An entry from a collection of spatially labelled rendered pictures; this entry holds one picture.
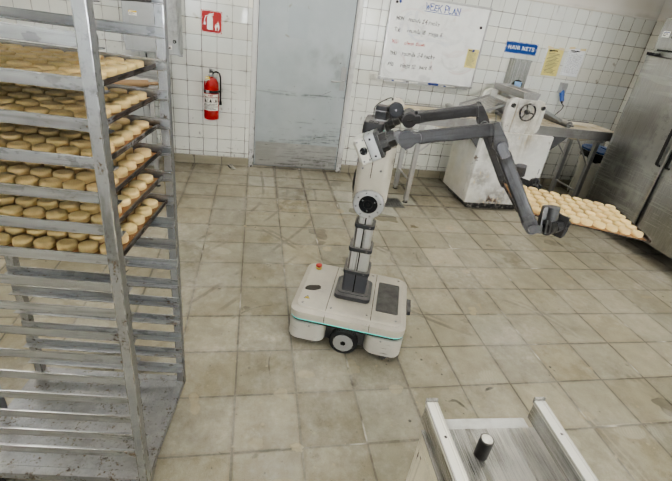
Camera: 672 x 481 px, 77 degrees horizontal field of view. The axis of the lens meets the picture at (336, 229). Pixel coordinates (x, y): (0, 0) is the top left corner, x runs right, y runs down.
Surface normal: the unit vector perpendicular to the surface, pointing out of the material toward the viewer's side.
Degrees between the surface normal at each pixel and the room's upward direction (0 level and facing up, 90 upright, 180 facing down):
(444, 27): 90
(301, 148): 90
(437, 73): 90
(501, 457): 0
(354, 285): 90
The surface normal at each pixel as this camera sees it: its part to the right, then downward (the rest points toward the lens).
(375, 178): -0.18, 0.59
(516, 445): 0.12, -0.88
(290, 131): 0.16, 0.47
